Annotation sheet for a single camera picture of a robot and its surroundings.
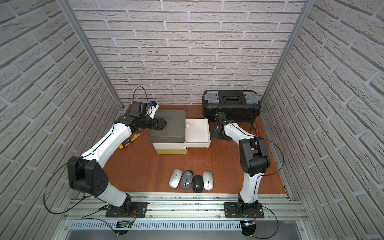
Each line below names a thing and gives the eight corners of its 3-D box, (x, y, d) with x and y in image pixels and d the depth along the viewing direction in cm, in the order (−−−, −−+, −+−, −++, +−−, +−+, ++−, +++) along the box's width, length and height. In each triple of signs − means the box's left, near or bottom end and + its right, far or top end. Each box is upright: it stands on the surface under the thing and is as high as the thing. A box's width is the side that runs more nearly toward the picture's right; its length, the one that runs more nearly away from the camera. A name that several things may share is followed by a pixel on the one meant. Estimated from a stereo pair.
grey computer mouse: (181, 189, 82) (180, 188, 80) (182, 172, 89) (181, 170, 86) (192, 189, 82) (192, 188, 80) (192, 172, 89) (192, 170, 86)
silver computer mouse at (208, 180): (203, 190, 82) (203, 189, 80) (203, 172, 89) (203, 170, 87) (213, 190, 82) (214, 189, 80) (212, 172, 89) (212, 170, 87)
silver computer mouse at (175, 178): (167, 186, 83) (167, 185, 82) (175, 168, 90) (175, 167, 88) (176, 190, 82) (176, 189, 81) (183, 171, 89) (183, 170, 87)
